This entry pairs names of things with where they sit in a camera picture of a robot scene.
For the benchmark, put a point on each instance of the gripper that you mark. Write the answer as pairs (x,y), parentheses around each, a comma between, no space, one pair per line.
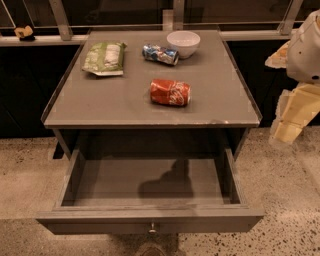
(306,55)

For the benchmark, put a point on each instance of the grey top drawer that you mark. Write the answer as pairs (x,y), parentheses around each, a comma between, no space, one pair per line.
(125,192)

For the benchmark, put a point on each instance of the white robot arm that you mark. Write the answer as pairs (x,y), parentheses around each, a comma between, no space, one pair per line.
(300,56)

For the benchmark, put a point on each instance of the metal drawer knob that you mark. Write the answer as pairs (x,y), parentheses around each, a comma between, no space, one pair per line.
(152,229)

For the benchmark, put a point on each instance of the metal window railing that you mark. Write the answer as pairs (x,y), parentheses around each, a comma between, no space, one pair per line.
(237,20)

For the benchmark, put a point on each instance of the white bowl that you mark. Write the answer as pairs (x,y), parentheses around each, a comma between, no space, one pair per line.
(185,42)

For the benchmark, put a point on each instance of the crushed red cola can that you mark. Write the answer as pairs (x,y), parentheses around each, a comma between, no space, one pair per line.
(170,92)

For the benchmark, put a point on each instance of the crushed blue soda can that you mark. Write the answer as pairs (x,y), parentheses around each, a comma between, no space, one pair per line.
(160,54)

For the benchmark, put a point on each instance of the grey wooden cabinet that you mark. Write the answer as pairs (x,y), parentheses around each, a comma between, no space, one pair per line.
(219,96)

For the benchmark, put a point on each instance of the green snack bag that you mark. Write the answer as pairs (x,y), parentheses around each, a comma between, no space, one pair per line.
(105,59)

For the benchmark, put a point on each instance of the small yellow toy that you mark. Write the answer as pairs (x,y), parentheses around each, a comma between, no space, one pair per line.
(24,33)

